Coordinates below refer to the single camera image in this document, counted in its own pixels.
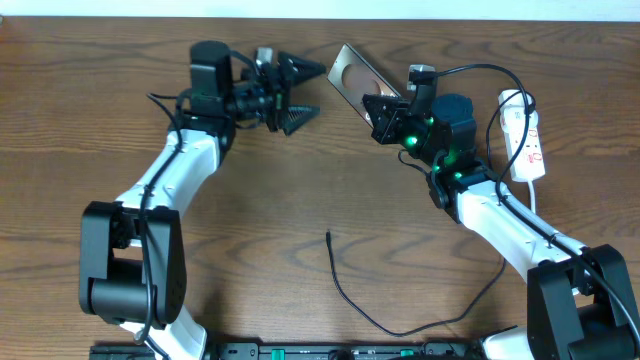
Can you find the white power strip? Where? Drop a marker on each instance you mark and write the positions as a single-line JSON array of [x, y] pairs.
[[529, 164]]

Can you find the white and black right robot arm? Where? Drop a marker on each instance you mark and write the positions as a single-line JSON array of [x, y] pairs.
[[580, 302]]

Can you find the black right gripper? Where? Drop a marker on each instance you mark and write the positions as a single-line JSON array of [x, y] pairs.
[[385, 125]]

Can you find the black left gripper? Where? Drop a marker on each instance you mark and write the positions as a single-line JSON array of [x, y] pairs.
[[279, 93]]

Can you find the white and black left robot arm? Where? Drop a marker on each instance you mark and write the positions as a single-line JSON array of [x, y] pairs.
[[132, 270]]

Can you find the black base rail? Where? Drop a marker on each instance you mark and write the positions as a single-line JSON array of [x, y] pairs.
[[429, 350]]

